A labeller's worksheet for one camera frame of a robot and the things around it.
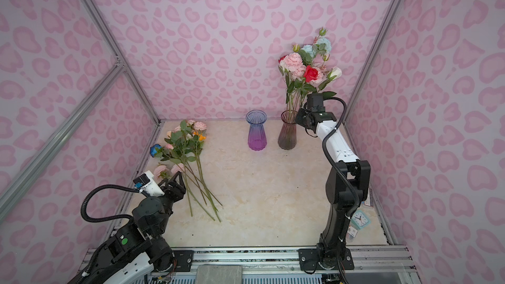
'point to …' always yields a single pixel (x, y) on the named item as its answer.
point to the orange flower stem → (201, 137)
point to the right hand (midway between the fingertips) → (300, 114)
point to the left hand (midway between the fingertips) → (176, 173)
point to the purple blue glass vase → (256, 139)
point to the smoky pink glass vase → (287, 135)
